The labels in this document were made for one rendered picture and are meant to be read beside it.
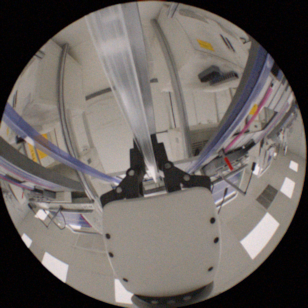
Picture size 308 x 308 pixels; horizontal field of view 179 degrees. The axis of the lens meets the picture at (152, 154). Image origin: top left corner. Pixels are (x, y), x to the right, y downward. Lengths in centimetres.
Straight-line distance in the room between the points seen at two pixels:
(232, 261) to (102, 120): 365
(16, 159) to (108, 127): 181
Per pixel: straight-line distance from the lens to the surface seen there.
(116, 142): 204
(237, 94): 33
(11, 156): 50
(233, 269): 233
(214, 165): 52
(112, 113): 204
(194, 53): 50
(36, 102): 64
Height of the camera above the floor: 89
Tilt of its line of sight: 19 degrees up
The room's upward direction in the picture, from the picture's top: 168 degrees clockwise
